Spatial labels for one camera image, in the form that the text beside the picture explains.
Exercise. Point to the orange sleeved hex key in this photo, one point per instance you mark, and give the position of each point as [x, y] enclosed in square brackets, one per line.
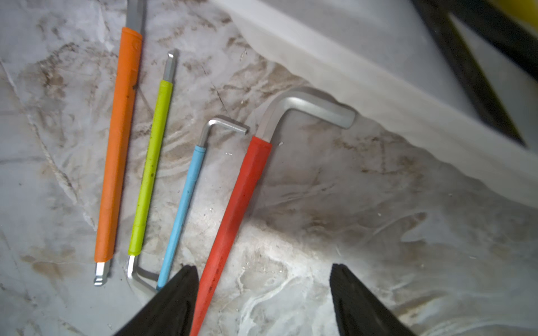
[130, 53]

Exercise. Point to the thin dark grey hex key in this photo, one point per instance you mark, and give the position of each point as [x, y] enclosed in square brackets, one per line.
[498, 29]

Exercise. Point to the large black hex key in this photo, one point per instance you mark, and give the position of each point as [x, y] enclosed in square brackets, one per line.
[467, 70]

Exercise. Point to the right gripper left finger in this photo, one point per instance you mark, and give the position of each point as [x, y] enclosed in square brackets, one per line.
[171, 310]

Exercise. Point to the white rectangular storage box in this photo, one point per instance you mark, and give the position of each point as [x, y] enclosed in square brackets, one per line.
[377, 57]

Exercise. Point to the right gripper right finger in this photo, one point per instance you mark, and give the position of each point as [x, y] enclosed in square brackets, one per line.
[358, 311]

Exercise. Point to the yellow sleeved hex key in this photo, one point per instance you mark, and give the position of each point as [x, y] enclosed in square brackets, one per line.
[524, 11]

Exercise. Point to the blue sleeved hex key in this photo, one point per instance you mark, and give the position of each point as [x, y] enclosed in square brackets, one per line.
[188, 189]

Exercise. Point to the red sleeved hex key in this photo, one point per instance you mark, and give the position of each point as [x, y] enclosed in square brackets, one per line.
[305, 100]

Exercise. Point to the green sleeved hex key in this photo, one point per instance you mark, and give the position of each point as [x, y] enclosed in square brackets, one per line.
[135, 274]

